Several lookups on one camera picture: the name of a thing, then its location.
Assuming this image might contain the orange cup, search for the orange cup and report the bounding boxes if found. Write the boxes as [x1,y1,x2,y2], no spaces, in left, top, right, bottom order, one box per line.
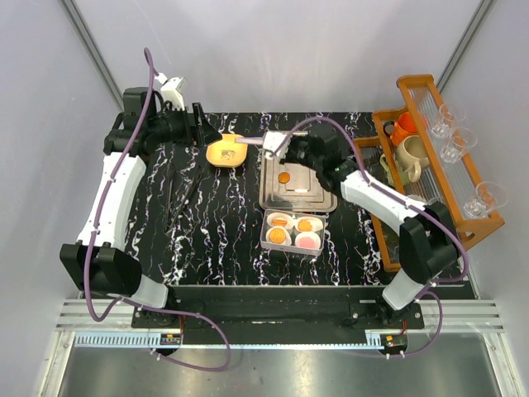
[383,112,417,147]

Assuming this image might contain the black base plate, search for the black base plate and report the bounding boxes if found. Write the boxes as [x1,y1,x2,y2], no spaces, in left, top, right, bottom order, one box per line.
[131,285,425,346]

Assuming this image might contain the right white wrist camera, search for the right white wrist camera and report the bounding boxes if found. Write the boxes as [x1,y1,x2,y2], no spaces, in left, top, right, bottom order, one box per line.
[262,132,290,160]

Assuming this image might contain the light green cup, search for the light green cup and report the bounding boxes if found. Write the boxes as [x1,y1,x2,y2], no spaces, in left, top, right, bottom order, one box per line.
[379,154,406,187]

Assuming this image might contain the lilac cookie tin box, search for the lilac cookie tin box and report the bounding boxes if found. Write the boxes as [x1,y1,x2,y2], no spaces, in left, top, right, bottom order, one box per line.
[260,209,326,257]

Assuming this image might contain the clear glass cup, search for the clear glass cup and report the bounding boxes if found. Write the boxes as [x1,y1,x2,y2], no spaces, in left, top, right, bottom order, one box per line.
[463,181,508,219]
[439,127,478,164]
[430,103,466,139]

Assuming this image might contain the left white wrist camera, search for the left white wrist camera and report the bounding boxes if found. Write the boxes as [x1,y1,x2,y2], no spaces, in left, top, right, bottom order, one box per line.
[155,73,186,111]

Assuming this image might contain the aluminium frame rail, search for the aluminium frame rail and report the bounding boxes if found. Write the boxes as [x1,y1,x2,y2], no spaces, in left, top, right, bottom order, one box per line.
[58,0,124,111]

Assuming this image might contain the metal serving tongs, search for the metal serving tongs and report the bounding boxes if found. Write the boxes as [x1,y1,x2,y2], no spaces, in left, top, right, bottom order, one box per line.
[164,165,203,236]

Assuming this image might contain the yellow plate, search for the yellow plate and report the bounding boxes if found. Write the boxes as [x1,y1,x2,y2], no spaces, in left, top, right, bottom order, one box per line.
[206,134,248,168]

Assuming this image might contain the golden flower-shaped biscuit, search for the golden flower-shaped biscuit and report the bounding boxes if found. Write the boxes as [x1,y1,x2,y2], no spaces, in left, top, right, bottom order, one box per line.
[298,219,312,232]

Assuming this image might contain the large steel baking tray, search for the large steel baking tray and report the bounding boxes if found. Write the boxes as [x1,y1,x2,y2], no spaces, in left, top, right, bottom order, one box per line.
[259,155,338,213]

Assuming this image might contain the wooden shelf rack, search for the wooden shelf rack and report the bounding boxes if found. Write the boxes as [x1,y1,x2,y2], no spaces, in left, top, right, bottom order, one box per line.
[355,74,505,251]

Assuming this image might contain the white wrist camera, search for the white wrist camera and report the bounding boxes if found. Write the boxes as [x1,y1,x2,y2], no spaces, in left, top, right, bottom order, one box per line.
[262,132,290,160]
[155,73,186,111]

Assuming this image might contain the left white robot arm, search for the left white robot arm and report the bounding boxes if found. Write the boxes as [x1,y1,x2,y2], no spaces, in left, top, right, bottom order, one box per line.
[60,78,221,328]

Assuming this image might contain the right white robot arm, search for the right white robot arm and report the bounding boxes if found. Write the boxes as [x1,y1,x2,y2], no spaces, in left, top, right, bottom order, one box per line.
[274,121,462,328]

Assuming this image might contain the white paper cupcake liner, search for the white paper cupcake liner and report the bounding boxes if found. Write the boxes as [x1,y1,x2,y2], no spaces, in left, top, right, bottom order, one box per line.
[294,232,322,250]
[265,226,292,246]
[295,216,324,232]
[266,212,294,230]

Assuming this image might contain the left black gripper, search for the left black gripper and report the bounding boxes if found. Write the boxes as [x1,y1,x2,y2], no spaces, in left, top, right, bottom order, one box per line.
[148,103,222,147]

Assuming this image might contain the golden round biscuit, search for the golden round biscuit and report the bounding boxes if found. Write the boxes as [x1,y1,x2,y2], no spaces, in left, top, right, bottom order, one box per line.
[271,218,288,227]
[269,228,286,244]

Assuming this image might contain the pink round cookie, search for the pink round cookie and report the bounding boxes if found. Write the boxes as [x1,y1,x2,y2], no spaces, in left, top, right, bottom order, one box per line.
[298,235,317,249]

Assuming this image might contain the beige ceramic mug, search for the beige ceramic mug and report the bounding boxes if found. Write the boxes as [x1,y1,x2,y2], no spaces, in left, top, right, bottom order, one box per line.
[395,135,430,183]

